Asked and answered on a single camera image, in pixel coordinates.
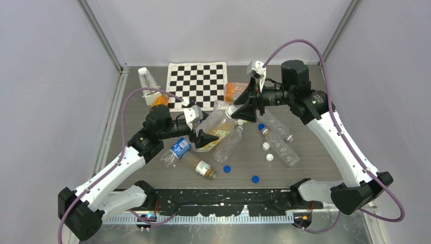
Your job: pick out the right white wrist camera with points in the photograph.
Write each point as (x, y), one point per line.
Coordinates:
(256, 70)

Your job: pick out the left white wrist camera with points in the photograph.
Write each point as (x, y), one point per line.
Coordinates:
(192, 113)

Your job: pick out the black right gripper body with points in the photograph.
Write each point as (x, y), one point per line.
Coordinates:
(260, 104)

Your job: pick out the large white bottle cap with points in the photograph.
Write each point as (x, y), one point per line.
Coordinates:
(230, 110)

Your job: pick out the small orange bottle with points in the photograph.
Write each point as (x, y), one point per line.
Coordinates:
(163, 99)

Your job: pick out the clear crumpled plastic bottle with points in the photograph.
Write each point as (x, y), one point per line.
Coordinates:
(228, 145)

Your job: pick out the orange label wide bottle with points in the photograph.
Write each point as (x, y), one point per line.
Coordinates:
(233, 90)

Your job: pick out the blue label clear bottle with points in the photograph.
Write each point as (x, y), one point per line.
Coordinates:
(175, 152)

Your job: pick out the yellow label bottle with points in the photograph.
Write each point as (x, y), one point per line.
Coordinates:
(221, 135)

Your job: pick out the brown coffee bottle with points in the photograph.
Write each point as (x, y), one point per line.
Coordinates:
(199, 166)

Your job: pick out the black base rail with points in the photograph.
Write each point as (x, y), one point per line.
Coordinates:
(224, 202)

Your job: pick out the clear bottle behind Pepsi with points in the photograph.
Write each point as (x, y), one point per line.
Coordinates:
(219, 105)

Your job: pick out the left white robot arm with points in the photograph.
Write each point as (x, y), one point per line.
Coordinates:
(83, 210)

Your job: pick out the white metronome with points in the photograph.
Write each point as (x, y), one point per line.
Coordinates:
(148, 81)

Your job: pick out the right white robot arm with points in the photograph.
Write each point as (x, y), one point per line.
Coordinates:
(361, 181)

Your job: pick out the black white checkerboard mat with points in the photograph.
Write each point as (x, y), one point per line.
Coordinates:
(201, 83)

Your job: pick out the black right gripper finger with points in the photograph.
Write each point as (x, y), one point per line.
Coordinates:
(249, 95)
(246, 112)

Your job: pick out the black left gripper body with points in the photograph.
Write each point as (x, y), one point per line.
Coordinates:
(179, 130)

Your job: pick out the tall clear juice bottle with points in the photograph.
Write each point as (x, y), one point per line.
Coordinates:
(217, 120)

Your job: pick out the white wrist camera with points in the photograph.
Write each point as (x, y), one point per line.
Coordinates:
(256, 70)
(192, 113)

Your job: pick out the small white bottle cap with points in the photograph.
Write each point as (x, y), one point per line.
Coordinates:
(265, 146)

